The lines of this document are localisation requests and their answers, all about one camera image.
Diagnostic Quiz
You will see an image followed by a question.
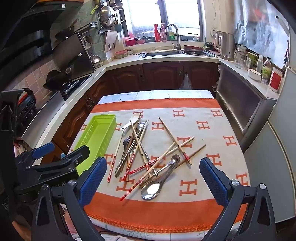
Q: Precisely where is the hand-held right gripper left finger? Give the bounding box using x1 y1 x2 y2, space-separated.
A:
31 157 108 241

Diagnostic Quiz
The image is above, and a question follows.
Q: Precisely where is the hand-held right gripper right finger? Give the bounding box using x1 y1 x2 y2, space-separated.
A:
199 157 277 241

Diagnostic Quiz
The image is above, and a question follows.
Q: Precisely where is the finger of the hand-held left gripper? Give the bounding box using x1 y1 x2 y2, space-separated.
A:
15 142 56 167
16 146 90 193

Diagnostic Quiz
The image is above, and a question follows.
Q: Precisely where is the green plastic utensil tray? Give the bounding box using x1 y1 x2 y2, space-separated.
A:
74 114 117 177

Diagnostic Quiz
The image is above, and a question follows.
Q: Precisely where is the brown wooden chopstick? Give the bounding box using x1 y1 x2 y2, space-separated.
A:
170 145 206 167
126 113 142 168

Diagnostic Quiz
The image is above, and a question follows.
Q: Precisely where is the cream chopstick red striped end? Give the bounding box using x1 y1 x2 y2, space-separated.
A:
120 160 167 202
122 138 140 182
129 161 162 175
148 137 195 178
107 131 125 183
158 116 193 166

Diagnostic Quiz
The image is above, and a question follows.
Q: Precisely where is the small metal spoon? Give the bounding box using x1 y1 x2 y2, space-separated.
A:
153 154 181 178

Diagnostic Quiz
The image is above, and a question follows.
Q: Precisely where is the metal fork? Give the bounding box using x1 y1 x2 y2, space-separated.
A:
116 136 132 176

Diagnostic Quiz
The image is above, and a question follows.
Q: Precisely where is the twisted metal chopstick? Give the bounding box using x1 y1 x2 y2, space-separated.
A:
129 119 153 179
125 120 148 169

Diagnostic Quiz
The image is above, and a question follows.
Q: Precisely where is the large metal spoon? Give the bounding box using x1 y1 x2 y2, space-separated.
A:
141 160 178 200

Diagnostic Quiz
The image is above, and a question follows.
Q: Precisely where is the white ceramic spoon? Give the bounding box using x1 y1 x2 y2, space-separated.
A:
120 113 142 131

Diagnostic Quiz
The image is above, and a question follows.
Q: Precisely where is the stainless steel sheet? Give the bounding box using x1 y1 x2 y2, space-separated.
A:
22 90 65 144

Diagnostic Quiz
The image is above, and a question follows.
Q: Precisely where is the black rice cooker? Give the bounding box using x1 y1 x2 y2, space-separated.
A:
14 88 37 130

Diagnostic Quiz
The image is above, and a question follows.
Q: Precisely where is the orange cream letter-print blanket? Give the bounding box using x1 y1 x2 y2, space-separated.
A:
69 98 251 233

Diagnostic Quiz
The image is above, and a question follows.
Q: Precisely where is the grey refrigerator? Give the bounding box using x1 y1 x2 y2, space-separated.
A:
243 67 296 223

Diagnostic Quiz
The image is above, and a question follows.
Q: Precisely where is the black gas stove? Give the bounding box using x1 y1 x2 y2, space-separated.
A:
60 74 93 100

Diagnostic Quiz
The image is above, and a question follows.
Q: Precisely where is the black wok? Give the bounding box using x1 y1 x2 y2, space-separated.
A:
43 67 77 90

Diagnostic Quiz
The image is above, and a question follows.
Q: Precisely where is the white kitchen countertop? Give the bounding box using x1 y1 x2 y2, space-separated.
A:
21 46 280 160

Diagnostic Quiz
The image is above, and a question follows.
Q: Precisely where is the pale floral tablecloth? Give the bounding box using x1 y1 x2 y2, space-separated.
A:
97 90 214 105

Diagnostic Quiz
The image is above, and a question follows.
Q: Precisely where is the small steel kettle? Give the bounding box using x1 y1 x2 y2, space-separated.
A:
90 54 102 67

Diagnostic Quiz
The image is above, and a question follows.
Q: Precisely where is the clear plastic bag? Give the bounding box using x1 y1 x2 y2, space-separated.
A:
180 74 193 90

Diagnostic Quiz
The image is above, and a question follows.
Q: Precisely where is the black range hood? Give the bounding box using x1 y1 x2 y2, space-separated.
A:
0 5 67 77

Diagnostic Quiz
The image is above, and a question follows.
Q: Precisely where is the white bowl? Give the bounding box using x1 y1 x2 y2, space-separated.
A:
248 69 262 81

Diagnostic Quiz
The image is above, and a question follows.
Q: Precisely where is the red label jar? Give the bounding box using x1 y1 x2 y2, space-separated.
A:
268 67 284 93

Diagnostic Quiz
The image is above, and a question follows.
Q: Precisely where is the pale cutting board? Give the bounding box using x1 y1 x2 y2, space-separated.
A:
103 31 118 52

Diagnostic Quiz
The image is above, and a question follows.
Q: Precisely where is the clear bottle green label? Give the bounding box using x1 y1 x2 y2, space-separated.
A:
261 57 273 84

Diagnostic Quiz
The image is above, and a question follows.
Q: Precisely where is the glass jar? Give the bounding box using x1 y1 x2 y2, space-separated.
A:
235 45 247 69

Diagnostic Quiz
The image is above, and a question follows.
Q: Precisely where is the steel kitchen sink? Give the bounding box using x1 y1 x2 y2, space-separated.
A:
138 50 218 58

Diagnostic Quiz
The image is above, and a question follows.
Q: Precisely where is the red frying pan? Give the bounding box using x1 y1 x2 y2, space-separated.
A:
184 45 207 52

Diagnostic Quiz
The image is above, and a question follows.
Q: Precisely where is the steel electric kettle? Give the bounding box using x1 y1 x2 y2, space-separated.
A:
214 31 235 61

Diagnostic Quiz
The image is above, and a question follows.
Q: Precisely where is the hanging steel pot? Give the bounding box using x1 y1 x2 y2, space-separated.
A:
99 5 116 27

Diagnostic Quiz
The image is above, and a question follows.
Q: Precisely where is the steel faucet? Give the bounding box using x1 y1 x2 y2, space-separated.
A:
166 24 181 51

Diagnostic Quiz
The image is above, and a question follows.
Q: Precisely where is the kitchen window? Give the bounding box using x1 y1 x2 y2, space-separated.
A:
120 0 205 42

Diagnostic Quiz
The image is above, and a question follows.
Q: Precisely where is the silver foil wall sheet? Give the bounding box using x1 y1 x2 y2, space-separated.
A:
233 0 289 54

